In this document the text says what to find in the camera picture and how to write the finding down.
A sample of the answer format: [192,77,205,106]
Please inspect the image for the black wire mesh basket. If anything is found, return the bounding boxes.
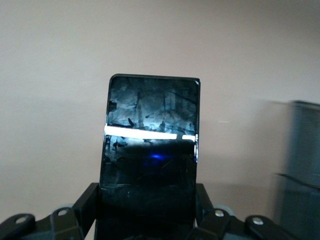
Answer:
[272,99,320,240]

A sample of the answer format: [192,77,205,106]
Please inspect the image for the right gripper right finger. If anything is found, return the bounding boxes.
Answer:
[194,183,298,240]

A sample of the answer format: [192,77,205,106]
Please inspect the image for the tall black smartphone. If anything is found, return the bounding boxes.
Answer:
[99,73,201,225]

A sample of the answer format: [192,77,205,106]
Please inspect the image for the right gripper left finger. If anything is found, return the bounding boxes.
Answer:
[0,182,101,240]

